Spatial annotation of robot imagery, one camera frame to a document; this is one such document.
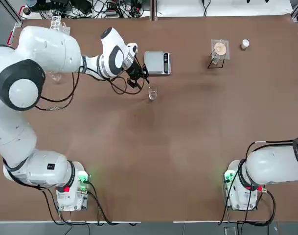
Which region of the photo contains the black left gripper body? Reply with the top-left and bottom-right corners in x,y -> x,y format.
126,62 -> 144,81

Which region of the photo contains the glass stirring rod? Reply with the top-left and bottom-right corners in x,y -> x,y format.
146,73 -> 154,97

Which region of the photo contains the small glass beaker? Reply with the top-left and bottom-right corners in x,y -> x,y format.
147,85 -> 159,103

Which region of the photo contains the silver digital balance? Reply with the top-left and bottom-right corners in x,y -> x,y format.
143,50 -> 172,76

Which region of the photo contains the large glass beaker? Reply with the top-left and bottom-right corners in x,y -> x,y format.
50,71 -> 64,85

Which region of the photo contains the black tripod stand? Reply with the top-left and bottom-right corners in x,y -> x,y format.
207,50 -> 226,70

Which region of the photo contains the white test tube rack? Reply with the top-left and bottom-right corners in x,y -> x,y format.
50,15 -> 71,34

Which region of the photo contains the aluminium frame post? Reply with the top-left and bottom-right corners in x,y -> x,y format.
9,0 -> 23,24
150,0 -> 157,22

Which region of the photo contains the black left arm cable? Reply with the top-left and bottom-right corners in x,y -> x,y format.
36,70 -> 149,112

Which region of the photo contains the black base power cable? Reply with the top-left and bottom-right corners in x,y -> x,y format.
42,182 -> 139,226
217,188 -> 277,226

